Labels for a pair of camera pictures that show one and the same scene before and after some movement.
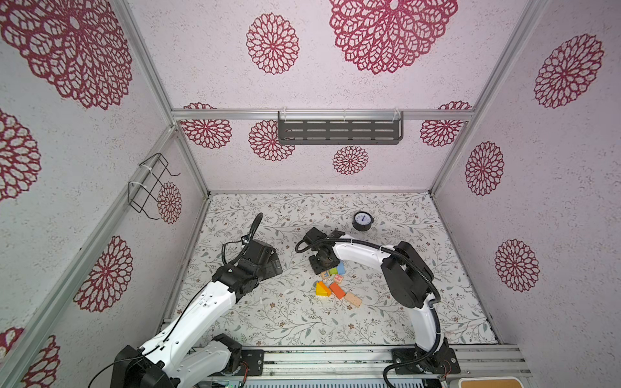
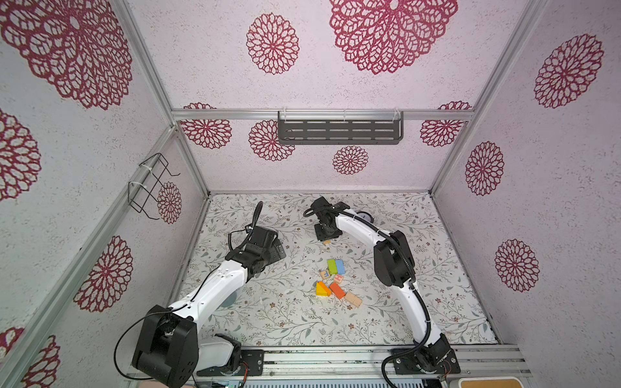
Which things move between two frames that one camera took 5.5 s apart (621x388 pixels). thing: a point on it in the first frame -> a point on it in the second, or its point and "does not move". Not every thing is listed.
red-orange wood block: (337, 290) does not move
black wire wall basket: (144, 190) does not move
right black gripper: (314, 268) -> (320, 237)
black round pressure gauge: (362, 221) does not move
